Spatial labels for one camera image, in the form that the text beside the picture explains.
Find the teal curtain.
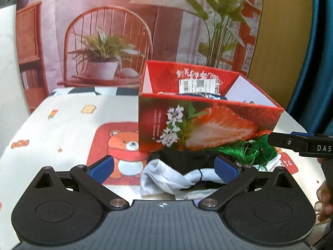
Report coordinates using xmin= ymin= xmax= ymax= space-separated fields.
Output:
xmin=286 ymin=0 xmax=333 ymax=136

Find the pale fabric piece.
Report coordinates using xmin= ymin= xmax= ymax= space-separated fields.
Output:
xmin=174 ymin=189 xmax=206 ymax=201

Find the green tasselled fabric sachet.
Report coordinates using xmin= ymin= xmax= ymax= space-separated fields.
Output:
xmin=220 ymin=135 xmax=279 ymax=166

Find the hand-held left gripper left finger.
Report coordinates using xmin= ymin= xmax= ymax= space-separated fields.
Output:
xmin=32 ymin=155 xmax=130 ymax=211

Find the light wooden board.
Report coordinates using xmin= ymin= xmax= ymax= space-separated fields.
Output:
xmin=246 ymin=0 xmax=316 ymax=110

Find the black cloth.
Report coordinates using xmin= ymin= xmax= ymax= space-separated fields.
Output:
xmin=147 ymin=148 xmax=236 ymax=191

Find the person's right hand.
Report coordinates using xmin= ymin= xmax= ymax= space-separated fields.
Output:
xmin=314 ymin=180 xmax=333 ymax=226

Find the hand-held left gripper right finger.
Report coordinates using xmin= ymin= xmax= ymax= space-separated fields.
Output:
xmin=199 ymin=156 xmax=296 ymax=212

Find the white sock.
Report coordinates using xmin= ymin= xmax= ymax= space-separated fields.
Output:
xmin=140 ymin=159 xmax=221 ymax=196

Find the printed room scene tapestry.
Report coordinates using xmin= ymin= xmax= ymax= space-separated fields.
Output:
xmin=16 ymin=0 xmax=264 ymax=112

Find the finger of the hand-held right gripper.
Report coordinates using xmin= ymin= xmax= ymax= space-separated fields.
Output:
xmin=268 ymin=131 xmax=333 ymax=159

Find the blue white packet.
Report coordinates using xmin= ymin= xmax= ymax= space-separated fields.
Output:
xmin=178 ymin=91 xmax=229 ymax=101

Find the red strawberry print box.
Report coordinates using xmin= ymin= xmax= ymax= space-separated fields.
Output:
xmin=138 ymin=60 xmax=284 ymax=152

